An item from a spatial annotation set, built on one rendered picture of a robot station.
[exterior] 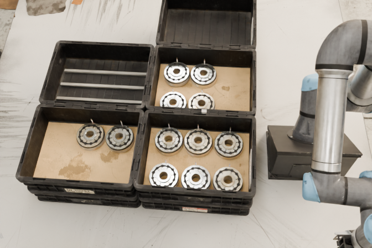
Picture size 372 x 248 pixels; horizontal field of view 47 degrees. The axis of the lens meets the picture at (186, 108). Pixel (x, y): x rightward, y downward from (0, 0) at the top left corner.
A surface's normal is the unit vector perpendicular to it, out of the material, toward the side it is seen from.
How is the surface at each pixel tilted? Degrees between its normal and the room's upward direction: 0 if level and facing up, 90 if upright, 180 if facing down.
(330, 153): 34
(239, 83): 0
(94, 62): 0
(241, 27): 0
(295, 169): 90
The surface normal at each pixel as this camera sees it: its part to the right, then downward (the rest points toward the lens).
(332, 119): -0.14, 0.04
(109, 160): -0.04, -0.51
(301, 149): 0.00, -0.96
